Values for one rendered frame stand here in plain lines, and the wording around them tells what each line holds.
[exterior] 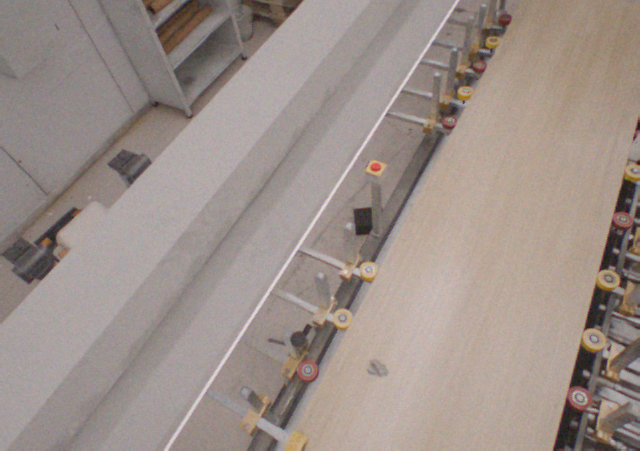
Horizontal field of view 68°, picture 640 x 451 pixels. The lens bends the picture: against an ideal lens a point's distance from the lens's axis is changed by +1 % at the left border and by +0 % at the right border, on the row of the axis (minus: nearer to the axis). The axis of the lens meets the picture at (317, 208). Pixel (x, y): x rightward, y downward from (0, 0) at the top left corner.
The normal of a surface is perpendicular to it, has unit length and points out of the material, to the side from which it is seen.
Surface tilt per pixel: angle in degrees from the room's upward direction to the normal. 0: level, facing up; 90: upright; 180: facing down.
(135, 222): 0
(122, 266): 0
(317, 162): 61
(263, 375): 0
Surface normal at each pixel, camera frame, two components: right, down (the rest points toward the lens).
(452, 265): -0.11, -0.58
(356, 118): 0.70, 0.00
